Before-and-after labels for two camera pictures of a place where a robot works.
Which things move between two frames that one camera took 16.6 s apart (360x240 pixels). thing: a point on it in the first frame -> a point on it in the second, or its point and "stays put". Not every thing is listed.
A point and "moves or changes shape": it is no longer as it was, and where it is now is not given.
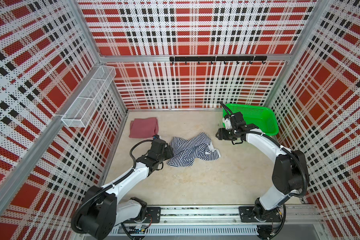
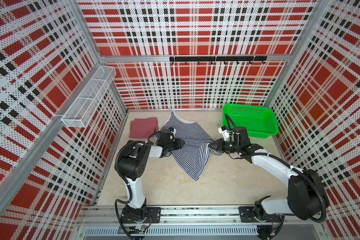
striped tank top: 188,152 moves or changes shape
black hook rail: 218,58 stays put
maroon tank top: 144,127 stays put
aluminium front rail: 291,216 stays put
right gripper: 222,134 -> 219,143
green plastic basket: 263,117 stays put
